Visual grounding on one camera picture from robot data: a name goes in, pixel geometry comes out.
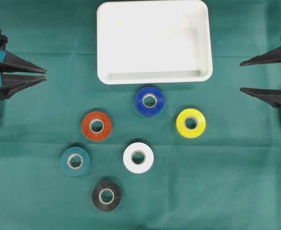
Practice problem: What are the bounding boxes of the red tape roll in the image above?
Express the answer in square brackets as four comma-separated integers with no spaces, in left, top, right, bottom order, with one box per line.
[81,111,112,141]

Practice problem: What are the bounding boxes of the yellow tape roll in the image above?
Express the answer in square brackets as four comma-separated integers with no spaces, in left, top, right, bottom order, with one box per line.
[176,108,206,138]

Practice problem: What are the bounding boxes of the blue tape roll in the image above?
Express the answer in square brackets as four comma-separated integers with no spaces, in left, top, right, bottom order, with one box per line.
[135,86,165,116]

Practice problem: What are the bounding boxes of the teal tape roll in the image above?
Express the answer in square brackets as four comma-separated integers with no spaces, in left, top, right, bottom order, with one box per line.
[60,147,90,176]

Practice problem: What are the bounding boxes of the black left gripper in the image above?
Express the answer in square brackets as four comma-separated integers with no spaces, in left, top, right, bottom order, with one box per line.
[0,29,46,99]

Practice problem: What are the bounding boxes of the white tape roll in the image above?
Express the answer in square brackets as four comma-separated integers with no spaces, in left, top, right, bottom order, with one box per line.
[123,142,155,174]

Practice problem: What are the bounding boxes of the black tape roll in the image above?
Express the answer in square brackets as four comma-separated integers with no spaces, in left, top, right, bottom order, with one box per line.
[92,181,121,212]

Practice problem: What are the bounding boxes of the green table cloth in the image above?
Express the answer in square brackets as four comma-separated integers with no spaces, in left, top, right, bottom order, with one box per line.
[0,0,281,230]

